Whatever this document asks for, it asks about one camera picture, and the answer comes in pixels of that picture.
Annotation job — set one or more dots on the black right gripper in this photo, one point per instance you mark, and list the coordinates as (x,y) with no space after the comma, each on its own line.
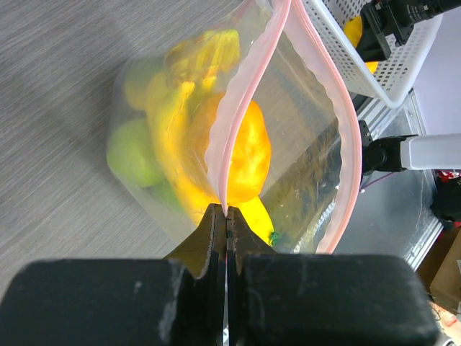
(397,18)

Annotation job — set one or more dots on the yellow green pear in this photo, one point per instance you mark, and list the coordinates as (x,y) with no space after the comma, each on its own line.
(143,83)

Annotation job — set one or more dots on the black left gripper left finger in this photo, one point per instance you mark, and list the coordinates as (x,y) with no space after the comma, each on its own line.
(201,302)

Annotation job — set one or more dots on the cardboard box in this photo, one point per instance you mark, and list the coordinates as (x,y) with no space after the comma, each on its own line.
(440,271)

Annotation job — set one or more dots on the yellow banana bunch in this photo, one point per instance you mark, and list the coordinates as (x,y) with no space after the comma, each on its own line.
(191,69)

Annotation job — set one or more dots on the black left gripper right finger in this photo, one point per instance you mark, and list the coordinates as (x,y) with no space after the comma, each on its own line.
(253,285)

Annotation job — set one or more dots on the orange mango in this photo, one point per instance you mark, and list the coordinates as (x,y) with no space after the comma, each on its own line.
(353,30)

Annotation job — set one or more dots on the white plastic mesh basket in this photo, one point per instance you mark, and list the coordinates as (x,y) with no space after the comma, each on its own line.
(394,77)

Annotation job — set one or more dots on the clear pink zip top bag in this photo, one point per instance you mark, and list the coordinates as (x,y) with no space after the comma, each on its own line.
(316,164)

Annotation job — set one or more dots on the dark green lime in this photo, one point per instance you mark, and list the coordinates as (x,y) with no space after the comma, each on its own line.
(130,154)

